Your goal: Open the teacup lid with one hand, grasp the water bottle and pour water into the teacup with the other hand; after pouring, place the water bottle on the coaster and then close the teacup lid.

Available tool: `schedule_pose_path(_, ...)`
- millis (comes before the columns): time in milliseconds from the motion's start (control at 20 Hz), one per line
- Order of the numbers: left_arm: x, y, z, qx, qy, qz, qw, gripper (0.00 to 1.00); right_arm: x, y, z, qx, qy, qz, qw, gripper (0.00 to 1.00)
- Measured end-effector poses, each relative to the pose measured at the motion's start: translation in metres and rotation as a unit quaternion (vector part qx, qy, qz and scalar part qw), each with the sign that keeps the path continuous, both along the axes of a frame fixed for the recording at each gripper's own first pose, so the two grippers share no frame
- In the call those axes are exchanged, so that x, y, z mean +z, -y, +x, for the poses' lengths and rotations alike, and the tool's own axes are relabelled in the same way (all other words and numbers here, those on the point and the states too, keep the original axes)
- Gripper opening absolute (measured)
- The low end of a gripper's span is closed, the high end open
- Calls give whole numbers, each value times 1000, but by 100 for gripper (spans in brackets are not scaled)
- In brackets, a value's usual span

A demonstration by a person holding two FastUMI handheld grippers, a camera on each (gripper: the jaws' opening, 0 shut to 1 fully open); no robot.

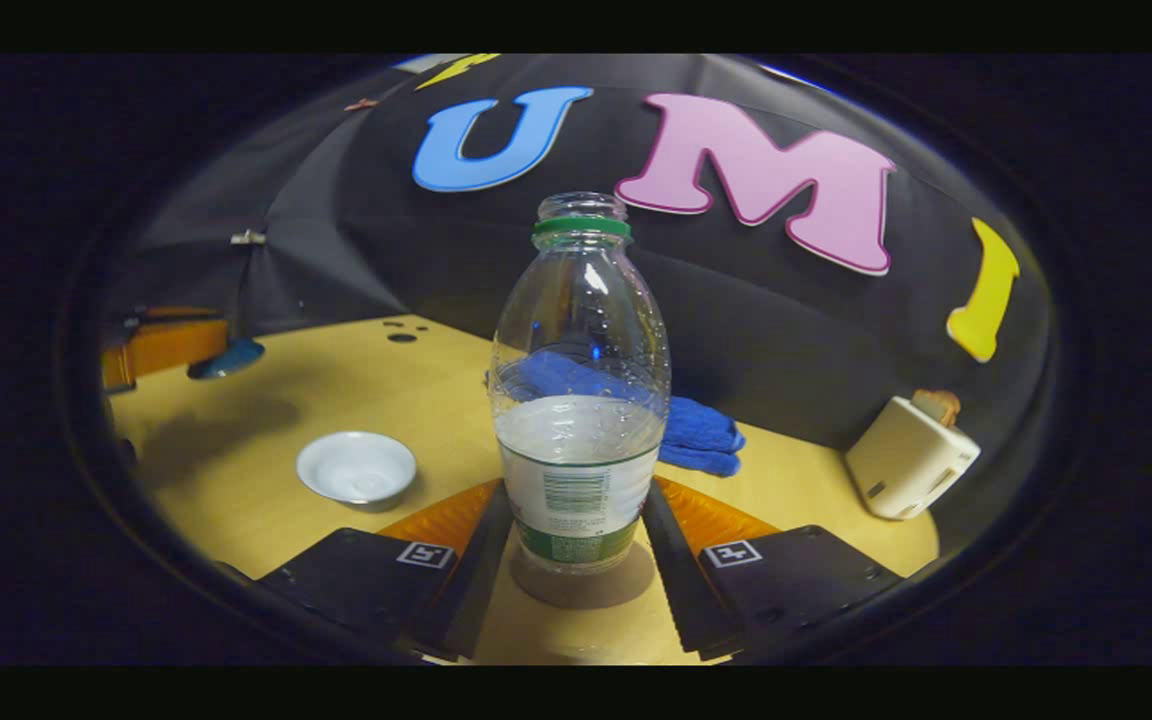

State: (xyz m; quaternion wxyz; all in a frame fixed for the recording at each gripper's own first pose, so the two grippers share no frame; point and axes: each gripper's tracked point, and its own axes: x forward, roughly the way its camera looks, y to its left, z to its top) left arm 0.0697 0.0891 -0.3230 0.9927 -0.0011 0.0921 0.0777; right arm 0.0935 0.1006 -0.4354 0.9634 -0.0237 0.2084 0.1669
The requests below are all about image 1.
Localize teal teacup lid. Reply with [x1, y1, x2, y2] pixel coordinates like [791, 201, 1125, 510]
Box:
[186, 337, 267, 382]

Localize clear plastic water bottle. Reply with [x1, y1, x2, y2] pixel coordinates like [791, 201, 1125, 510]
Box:
[489, 191, 673, 577]

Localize round brown coaster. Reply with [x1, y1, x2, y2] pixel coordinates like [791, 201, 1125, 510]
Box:
[510, 540, 659, 612]

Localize toast slice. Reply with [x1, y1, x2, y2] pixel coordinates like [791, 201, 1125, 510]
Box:
[911, 388, 963, 428]

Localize black backdrop cloth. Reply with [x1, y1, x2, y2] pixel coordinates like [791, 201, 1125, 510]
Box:
[101, 55, 1057, 451]

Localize blue folded towel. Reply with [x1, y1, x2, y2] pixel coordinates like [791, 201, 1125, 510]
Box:
[484, 350, 748, 479]

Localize white toaster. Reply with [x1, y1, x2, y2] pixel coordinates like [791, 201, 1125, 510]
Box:
[844, 396, 983, 522]

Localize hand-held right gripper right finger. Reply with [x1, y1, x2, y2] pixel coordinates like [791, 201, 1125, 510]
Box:
[641, 475, 907, 663]

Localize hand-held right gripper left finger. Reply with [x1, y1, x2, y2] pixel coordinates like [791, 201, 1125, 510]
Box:
[256, 478, 516, 663]

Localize white teacup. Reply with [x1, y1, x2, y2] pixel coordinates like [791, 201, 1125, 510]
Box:
[295, 430, 419, 507]

